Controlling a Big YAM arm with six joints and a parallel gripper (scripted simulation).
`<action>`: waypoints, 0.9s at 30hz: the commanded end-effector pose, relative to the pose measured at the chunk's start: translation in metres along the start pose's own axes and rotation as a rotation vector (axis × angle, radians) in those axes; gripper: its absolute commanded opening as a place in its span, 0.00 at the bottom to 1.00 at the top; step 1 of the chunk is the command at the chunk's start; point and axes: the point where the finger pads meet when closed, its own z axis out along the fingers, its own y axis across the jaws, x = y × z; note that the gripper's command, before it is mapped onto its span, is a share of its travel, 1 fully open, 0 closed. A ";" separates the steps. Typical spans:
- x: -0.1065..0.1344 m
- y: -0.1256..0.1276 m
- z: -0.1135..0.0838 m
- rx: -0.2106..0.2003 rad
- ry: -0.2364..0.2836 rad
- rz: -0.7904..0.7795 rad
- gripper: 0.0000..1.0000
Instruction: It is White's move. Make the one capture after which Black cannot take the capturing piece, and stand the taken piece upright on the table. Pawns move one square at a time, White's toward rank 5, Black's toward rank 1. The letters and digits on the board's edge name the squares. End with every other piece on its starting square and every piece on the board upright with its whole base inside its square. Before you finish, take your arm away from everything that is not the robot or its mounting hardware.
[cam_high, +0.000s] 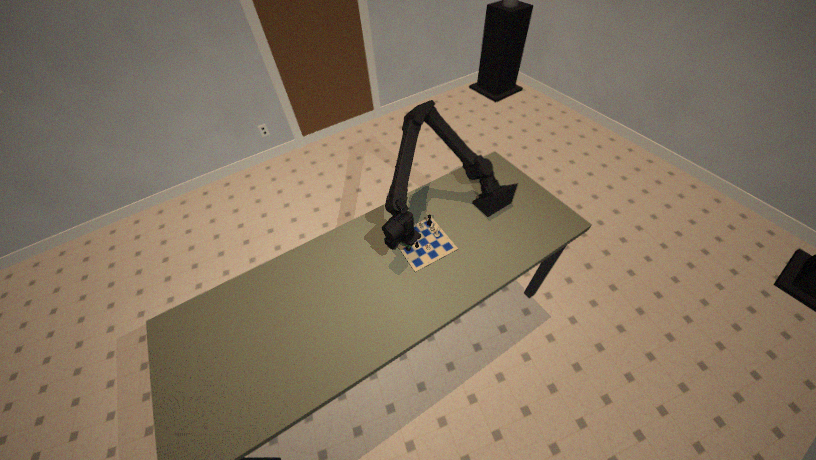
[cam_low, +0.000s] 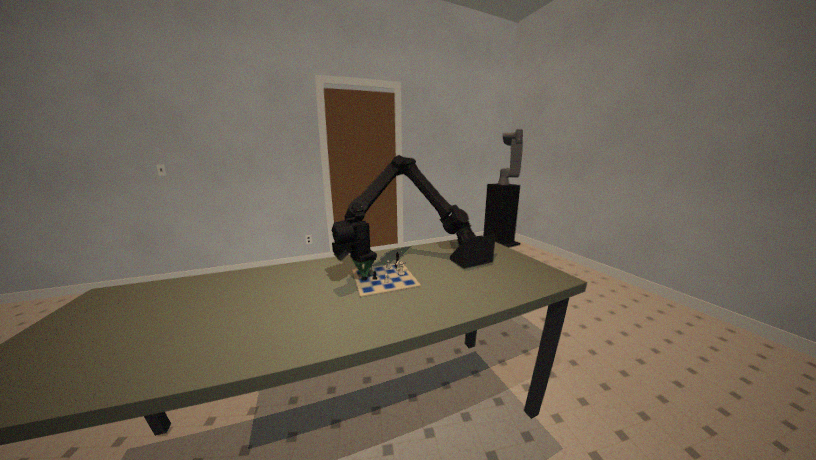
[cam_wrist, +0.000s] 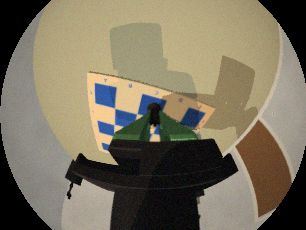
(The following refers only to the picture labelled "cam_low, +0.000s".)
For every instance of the blue and cream checkered board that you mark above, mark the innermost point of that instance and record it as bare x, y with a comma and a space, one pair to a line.
396, 282

